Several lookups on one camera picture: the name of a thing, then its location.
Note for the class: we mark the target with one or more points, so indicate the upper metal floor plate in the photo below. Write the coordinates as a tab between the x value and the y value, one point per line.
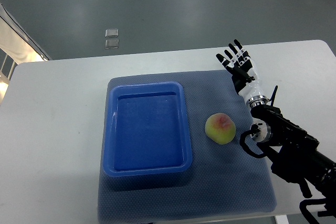
111	32

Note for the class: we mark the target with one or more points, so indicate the yellow red peach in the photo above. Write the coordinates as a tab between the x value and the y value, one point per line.
220	128

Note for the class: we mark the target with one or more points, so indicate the metal floor plate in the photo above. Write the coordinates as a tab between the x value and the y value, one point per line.
111	32
112	43

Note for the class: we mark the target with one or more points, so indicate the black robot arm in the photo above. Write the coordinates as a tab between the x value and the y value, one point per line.
293	153

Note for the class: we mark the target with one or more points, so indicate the lower metal floor plate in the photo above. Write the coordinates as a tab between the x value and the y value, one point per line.
112	43

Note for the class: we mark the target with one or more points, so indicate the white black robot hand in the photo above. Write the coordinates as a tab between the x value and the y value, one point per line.
245	76

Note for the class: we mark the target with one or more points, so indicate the blue plastic tray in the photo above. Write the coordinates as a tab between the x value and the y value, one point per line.
147	131

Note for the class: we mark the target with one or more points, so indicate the white curtain with black trim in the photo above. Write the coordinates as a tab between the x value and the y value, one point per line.
18	44

